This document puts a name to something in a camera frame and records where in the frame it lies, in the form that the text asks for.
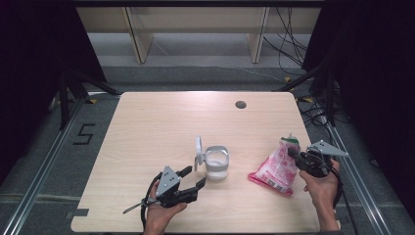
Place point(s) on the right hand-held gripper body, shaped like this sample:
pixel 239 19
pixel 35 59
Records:
pixel 314 161

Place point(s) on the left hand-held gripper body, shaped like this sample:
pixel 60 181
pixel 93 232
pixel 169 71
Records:
pixel 168 182

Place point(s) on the pink and white plastic bag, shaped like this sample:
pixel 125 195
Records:
pixel 277 169

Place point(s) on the clear seasoning container white lid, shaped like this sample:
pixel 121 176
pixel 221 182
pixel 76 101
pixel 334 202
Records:
pixel 217 161

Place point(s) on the person's right hand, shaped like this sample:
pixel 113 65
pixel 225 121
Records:
pixel 323 191

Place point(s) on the person's left hand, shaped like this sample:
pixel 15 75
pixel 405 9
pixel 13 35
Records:
pixel 158 213

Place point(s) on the grey power adapter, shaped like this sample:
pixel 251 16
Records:
pixel 321 117

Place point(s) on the yellow tape piece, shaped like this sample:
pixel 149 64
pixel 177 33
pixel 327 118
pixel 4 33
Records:
pixel 307 99
pixel 287 79
pixel 93 101

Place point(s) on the black metal stand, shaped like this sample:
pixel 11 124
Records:
pixel 330 98
pixel 64 101

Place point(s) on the black curtain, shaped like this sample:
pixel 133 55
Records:
pixel 375 81
pixel 39 65

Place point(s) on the aluminium floor rail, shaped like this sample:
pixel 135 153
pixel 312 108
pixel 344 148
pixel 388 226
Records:
pixel 42 169
pixel 355 182

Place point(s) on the grey table bracket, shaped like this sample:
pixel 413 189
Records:
pixel 80 212

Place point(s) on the black frame beam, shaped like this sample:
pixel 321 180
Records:
pixel 195 3

